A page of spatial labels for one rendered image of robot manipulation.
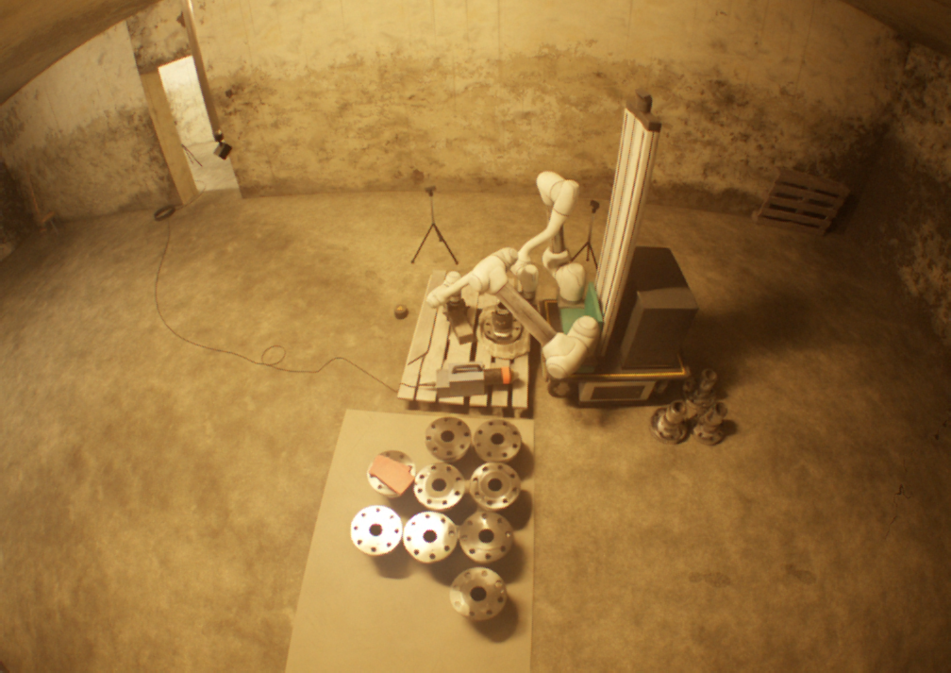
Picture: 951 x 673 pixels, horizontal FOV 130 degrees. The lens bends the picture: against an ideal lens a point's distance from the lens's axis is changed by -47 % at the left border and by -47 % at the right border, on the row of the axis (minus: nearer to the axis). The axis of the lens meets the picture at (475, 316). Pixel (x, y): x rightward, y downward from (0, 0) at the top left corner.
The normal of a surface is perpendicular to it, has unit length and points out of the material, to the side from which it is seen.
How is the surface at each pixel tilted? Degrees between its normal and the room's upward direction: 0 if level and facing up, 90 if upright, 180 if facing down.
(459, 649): 0
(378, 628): 0
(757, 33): 90
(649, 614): 0
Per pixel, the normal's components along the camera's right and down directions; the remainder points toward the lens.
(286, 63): -0.10, 0.70
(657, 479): -0.02, -0.71
